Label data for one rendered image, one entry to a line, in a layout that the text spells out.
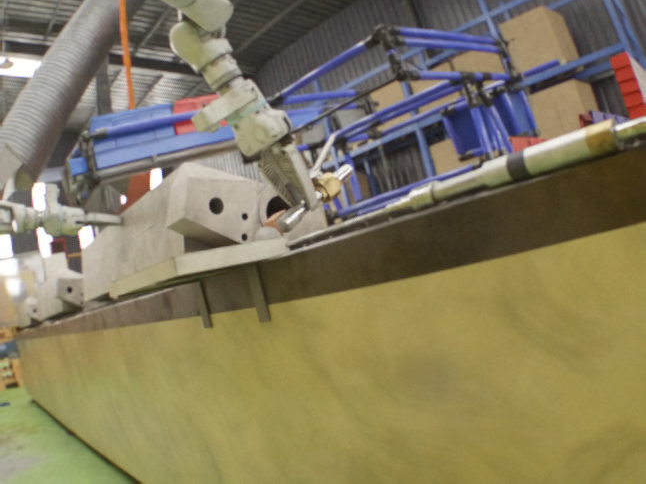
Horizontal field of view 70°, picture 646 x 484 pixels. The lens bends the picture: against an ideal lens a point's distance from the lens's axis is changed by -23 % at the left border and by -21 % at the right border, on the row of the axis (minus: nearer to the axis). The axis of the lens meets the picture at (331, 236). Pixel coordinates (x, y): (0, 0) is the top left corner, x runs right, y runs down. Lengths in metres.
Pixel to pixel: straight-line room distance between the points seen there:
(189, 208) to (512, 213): 0.64
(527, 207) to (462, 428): 0.28
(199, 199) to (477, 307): 0.61
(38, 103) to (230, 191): 7.82
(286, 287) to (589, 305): 0.48
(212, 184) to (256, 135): 0.19
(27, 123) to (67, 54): 1.44
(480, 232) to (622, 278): 0.18
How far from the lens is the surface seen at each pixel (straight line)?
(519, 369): 0.61
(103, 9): 9.96
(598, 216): 0.53
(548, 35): 10.52
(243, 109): 0.92
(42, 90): 8.93
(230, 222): 1.08
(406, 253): 0.67
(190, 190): 1.06
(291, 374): 0.90
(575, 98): 10.17
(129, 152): 1.64
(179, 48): 0.96
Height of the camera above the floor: 0.73
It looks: 3 degrees up
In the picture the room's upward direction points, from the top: 14 degrees counter-clockwise
